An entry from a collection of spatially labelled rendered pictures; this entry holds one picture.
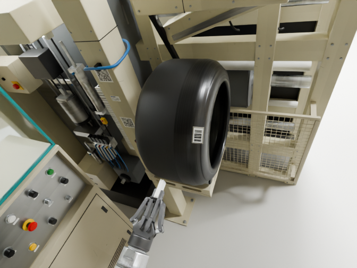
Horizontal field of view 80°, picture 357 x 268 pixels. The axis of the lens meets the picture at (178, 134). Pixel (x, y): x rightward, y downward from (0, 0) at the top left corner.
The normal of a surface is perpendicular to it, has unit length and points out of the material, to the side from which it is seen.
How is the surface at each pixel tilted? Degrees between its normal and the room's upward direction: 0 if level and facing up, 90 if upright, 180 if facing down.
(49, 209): 90
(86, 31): 90
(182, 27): 90
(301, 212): 0
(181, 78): 10
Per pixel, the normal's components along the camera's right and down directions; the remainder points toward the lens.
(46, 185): 0.91, 0.14
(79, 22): -0.35, 0.73
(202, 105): 0.36, -0.08
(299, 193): -0.20, -0.67
